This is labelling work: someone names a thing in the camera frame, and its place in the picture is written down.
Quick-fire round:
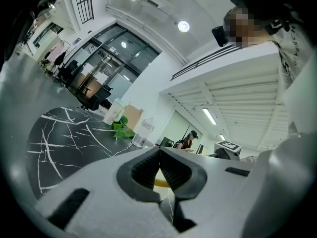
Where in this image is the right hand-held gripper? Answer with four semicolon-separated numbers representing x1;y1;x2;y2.
213;139;243;161

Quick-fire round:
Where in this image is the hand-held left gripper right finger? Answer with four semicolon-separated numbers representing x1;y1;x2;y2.
159;146;254;238

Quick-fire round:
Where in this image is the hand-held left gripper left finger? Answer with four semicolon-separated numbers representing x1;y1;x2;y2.
34;146;180;238

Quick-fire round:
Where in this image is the white plate with yellow rim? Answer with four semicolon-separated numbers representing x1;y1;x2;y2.
153;169;174;201

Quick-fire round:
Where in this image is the long fluorescent ceiling lamp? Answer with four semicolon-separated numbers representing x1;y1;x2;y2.
202;107;218;126

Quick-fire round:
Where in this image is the green leafy plant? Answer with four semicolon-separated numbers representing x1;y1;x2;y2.
112;115;136;140

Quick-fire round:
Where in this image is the black computer monitor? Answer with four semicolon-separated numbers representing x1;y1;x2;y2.
160;136;174;148

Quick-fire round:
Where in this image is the clear glass jar with lid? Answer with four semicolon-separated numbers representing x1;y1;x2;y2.
131;117;156;149

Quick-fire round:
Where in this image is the white plastic jug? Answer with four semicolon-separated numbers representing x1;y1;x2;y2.
103;97;125;126

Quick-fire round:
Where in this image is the brown cardboard box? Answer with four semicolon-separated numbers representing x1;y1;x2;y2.
122;105;145;131

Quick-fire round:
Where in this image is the black office chair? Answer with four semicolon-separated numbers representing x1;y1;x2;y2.
80;84;114;112

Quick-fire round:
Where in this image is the black metal railing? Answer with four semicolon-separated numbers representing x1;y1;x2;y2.
170;44;242;82

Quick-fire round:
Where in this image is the glass double door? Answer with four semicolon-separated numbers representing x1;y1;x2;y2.
63;23;161;104

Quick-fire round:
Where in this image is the person's white printed shirt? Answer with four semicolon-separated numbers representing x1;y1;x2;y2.
271;7;317;90

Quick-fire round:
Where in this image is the clothes rack with garments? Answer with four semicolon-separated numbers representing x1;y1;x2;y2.
39;40;71;71

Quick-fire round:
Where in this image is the ceiling air conditioner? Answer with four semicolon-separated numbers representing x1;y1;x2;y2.
142;0;174;13

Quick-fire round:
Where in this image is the black head-worn camera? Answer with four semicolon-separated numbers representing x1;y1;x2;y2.
211;25;229;48

